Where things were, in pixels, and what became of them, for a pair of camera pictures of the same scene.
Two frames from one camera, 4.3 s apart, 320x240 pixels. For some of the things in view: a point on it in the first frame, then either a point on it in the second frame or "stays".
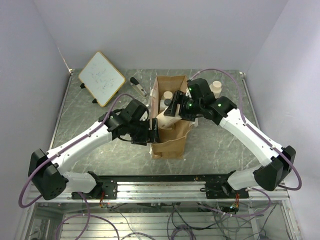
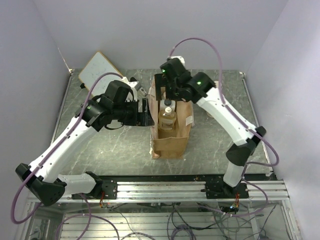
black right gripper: [179, 97] -> [161, 81]
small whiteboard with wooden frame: [101, 78] stays
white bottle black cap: [164, 103] stays
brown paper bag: [172, 141] stays
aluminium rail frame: [162, 210] stays
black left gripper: [149, 136] -> [144, 118]
